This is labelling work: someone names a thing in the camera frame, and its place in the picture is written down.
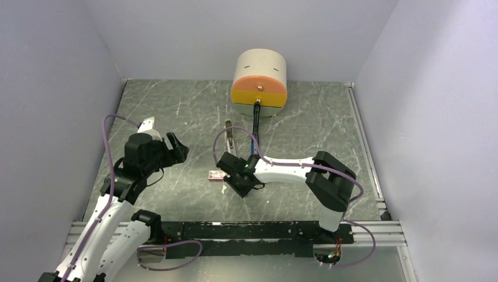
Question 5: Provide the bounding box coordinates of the blue black stapler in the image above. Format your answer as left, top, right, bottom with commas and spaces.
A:
251, 100, 261, 155

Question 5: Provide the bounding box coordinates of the beige white stapler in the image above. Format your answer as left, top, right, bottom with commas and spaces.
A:
225, 119, 237, 156

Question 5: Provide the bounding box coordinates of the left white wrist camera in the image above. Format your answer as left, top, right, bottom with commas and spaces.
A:
137, 117, 155, 133

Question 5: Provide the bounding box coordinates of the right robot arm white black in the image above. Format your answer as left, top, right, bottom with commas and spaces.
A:
216, 151, 358, 243

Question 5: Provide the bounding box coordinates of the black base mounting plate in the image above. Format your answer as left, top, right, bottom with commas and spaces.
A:
139, 221, 354, 259

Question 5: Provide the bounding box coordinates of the beige mini drawer cabinet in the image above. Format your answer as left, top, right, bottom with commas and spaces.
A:
230, 48, 288, 117

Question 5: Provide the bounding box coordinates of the red white staple box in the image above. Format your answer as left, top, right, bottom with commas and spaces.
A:
208, 170, 226, 182

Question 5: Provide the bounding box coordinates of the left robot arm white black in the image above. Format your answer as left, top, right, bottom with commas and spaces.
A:
39, 129, 189, 281

